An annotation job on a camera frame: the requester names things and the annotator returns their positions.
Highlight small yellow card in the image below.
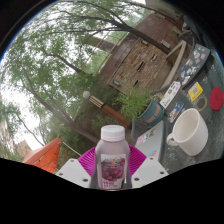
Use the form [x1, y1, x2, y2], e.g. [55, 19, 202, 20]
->
[187, 81, 204, 102]

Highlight blue printed sticker sheet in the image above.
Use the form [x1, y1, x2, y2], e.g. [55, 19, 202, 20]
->
[168, 101, 185, 124]

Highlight green plant in teal pot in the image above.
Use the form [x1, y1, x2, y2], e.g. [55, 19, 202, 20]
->
[116, 87, 165, 128]

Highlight white ceramic mug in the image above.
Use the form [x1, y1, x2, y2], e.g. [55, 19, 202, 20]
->
[166, 107, 210, 157]

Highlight white sticker sheet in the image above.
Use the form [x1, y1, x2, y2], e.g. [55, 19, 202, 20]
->
[159, 80, 182, 109]

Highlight black laptop with stickers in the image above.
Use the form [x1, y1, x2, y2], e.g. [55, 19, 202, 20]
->
[176, 43, 212, 88]

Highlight brown lamp post white globe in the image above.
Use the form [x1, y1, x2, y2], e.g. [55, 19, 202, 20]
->
[82, 90, 132, 129]

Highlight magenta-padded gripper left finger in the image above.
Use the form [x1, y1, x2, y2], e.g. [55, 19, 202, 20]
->
[54, 146, 98, 190]

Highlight flat round red coaster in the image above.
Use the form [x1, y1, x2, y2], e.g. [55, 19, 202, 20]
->
[208, 86, 224, 112]

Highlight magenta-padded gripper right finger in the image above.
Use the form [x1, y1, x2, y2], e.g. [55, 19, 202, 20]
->
[124, 144, 170, 190]

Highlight grey wall box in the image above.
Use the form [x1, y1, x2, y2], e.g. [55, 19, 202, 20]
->
[160, 39, 172, 49]

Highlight orange canopy tent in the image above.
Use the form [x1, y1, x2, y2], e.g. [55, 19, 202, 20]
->
[22, 137, 63, 174]

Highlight pink drink bottle white cap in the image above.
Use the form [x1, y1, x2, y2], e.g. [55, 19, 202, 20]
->
[93, 124, 131, 191]

